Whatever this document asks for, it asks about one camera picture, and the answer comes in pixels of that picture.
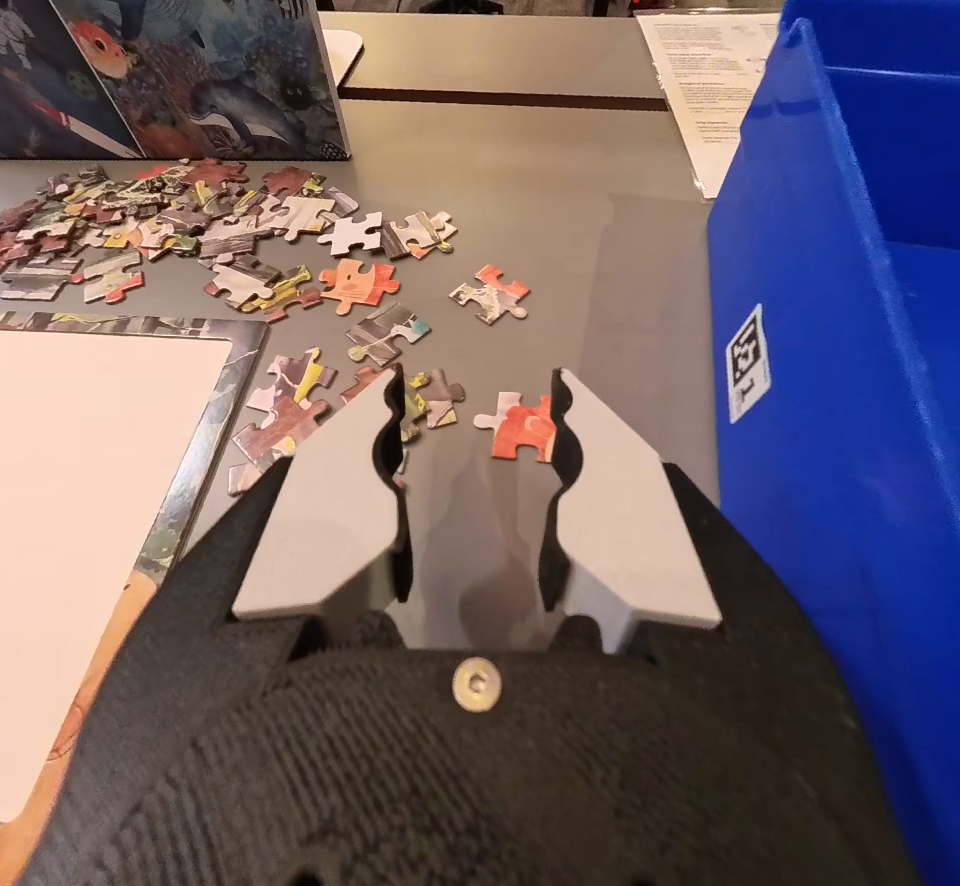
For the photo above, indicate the white paper sheet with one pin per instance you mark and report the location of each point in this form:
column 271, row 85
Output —
column 697, row 76

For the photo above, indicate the white rounded board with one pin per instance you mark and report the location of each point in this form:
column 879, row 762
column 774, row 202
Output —
column 349, row 57

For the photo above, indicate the pile of puzzle pieces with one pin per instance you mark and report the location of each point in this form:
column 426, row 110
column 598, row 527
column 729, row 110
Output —
column 225, row 218

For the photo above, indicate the blue plastic bin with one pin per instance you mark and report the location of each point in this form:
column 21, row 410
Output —
column 825, row 301

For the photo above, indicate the lion face puzzle piece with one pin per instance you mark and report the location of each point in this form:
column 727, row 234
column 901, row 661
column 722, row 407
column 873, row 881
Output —
column 358, row 286

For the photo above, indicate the puzzle frame tray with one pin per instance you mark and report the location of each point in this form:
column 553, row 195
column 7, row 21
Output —
column 90, row 488

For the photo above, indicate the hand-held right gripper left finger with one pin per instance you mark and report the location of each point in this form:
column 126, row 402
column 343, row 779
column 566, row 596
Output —
column 322, row 526

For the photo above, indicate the printed puzzle storage box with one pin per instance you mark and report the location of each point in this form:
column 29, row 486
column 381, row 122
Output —
column 187, row 38

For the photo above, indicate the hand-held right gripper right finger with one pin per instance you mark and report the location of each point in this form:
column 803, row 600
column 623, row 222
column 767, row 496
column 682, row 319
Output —
column 637, row 541

